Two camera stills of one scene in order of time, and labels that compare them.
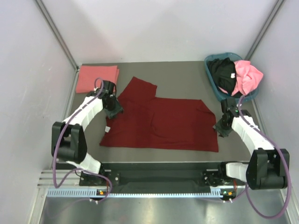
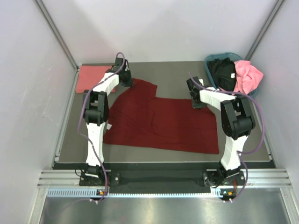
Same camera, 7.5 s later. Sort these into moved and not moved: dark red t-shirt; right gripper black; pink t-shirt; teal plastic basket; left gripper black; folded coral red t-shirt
Moved: right gripper black; left gripper black
Not moved: pink t-shirt; folded coral red t-shirt; teal plastic basket; dark red t-shirt
